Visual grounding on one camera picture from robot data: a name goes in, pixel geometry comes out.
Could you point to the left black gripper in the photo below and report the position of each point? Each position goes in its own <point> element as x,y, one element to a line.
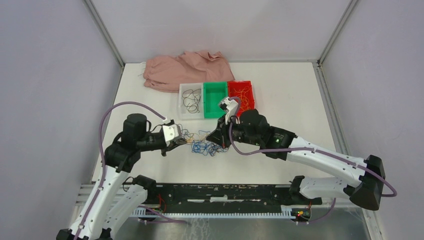
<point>173,144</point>

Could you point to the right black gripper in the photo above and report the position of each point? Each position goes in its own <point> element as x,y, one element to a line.
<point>216,135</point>

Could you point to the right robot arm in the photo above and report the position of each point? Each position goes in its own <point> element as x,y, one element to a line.
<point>360,180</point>

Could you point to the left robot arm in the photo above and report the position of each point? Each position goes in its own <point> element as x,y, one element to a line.
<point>100,219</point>

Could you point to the white plastic bin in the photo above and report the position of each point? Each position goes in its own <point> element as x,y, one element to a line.
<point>191,101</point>

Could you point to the green plastic bin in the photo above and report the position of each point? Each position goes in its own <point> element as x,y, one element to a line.
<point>213,93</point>

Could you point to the red plastic bin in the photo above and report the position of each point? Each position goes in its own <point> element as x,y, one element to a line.
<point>243,90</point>

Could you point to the pink crumpled cloth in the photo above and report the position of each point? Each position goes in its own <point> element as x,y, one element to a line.
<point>165,73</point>

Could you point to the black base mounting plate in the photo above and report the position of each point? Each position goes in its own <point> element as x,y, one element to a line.
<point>196,198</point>

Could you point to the white slotted cable duct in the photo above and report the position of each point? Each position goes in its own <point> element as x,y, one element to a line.
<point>283,213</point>

